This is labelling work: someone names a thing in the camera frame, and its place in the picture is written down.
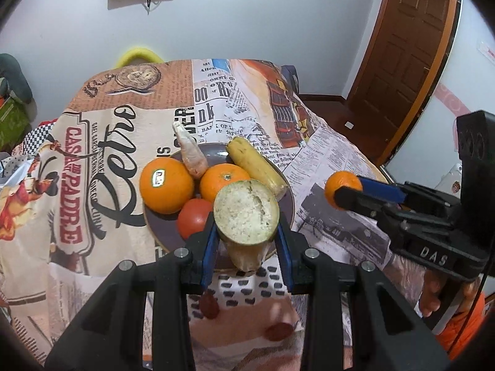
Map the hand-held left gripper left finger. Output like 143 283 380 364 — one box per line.
44 212 221 371

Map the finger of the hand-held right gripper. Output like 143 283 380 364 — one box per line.
356 176 411 203
333 185 391 221

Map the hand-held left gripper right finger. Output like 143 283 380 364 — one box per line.
274 218 453 371

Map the small tangerine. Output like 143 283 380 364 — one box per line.
324 171 364 211

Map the red tomato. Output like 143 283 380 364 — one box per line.
177 198 214 240

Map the purple plate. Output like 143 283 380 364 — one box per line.
143 143 295 271

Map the large orange with sticker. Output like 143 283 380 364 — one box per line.
139 157 195 215
199 163 252 203

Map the person's right forearm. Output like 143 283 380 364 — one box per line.
437 292 489 361

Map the person's right hand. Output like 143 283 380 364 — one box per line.
420 270 483 318

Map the dark blue bag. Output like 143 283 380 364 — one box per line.
282 66 300 94

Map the brown wooden door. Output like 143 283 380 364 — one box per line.
346 0 461 163

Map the white wardrobe door with hearts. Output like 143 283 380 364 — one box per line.
387 0 495 202

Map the printed newspaper-pattern blanket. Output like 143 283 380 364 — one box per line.
0 59 391 371

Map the black white checkered cloth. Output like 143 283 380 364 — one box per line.
21 119 58 156

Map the green storage box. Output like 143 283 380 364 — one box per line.
0 98 32 151

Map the grey plush shark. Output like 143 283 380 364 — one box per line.
0 54 33 103

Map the yellow foam ring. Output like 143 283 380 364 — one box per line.
118 46 165 67

